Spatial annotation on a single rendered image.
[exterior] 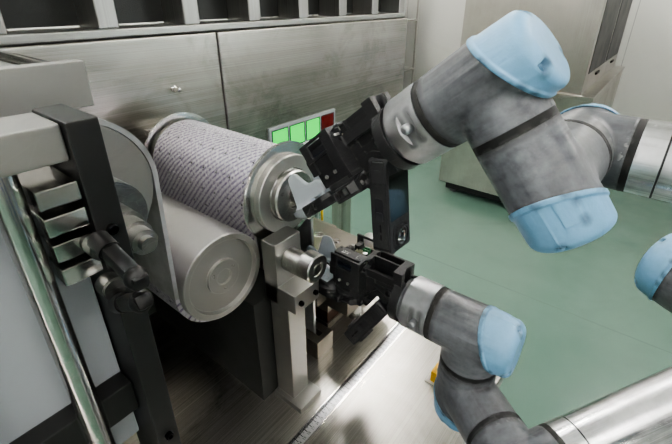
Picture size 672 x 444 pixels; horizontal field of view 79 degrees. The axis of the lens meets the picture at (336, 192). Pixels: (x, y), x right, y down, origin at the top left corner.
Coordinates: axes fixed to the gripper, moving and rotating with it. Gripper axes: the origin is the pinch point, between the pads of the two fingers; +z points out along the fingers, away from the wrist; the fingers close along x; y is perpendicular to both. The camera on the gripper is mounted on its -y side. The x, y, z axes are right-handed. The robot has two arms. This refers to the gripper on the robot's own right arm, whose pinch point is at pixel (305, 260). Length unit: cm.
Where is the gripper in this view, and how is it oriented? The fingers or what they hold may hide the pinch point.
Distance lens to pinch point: 71.7
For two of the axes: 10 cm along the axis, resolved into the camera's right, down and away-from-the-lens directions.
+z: -7.8, -2.7, 5.6
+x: -6.2, 3.4, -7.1
